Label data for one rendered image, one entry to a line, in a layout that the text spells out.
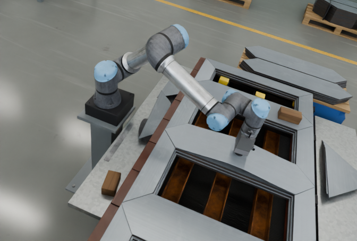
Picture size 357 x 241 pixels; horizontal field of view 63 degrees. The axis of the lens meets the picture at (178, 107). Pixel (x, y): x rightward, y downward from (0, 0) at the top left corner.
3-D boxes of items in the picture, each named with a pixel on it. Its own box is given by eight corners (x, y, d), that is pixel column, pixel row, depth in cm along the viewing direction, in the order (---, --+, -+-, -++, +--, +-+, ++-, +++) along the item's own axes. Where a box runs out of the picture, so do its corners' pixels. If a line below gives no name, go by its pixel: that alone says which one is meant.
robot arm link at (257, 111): (256, 93, 120) (275, 104, 117) (247, 113, 128) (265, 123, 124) (248, 102, 115) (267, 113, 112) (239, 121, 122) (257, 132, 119)
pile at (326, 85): (344, 80, 223) (348, 74, 219) (350, 111, 193) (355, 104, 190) (244, 48, 235) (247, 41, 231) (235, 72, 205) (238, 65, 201)
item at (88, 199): (196, 74, 220) (197, 70, 219) (109, 224, 123) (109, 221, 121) (172, 65, 223) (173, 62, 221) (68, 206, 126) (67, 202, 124)
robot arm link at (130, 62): (103, 65, 160) (162, 28, 119) (123, 54, 169) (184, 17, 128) (115, 84, 163) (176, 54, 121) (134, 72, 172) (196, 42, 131)
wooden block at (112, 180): (108, 175, 137) (108, 169, 134) (120, 178, 138) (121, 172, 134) (101, 194, 130) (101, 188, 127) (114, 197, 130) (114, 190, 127)
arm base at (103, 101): (88, 103, 160) (86, 89, 153) (102, 87, 171) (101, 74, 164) (113, 112, 158) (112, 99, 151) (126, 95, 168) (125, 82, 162)
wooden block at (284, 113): (297, 118, 168) (302, 111, 165) (298, 125, 164) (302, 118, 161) (277, 112, 169) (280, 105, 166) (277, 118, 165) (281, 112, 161)
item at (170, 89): (193, 77, 211) (194, 72, 208) (173, 108, 182) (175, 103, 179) (177, 71, 213) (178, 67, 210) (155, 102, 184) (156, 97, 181)
